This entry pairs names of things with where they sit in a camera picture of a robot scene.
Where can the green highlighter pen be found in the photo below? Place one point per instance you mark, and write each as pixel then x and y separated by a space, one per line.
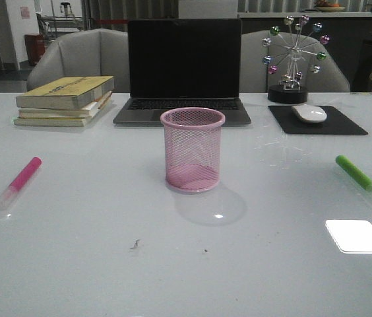
pixel 357 175

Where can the pink highlighter pen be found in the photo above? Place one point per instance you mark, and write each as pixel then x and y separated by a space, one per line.
pixel 12 190

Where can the pink mesh pen holder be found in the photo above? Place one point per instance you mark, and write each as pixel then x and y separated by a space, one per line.
pixel 192 148

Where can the grey open laptop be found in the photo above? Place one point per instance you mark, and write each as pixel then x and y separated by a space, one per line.
pixel 176 63

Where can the middle white book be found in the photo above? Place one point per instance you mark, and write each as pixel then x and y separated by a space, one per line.
pixel 89 111

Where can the right grey armchair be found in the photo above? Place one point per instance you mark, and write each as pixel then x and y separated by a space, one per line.
pixel 254 77

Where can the grey armchair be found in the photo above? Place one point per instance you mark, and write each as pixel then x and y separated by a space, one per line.
pixel 254 77
pixel 96 52

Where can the top yellow book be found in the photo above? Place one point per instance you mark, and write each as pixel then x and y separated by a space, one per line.
pixel 67 93

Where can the yellow book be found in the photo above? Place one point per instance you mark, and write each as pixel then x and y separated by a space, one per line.
pixel 67 93
pixel 50 122

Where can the white computer mouse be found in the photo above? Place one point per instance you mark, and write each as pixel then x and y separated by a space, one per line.
pixel 309 113

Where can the left grey armchair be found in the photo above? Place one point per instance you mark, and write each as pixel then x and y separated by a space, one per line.
pixel 96 52

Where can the bottom yellow book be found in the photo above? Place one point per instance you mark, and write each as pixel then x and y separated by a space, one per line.
pixel 50 122

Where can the ferris wheel desk ornament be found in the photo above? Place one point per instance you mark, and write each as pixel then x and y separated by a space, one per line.
pixel 287 55

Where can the red bin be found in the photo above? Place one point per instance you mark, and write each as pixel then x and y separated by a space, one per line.
pixel 35 47

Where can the fruit bowl on counter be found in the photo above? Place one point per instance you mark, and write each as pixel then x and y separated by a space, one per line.
pixel 325 6

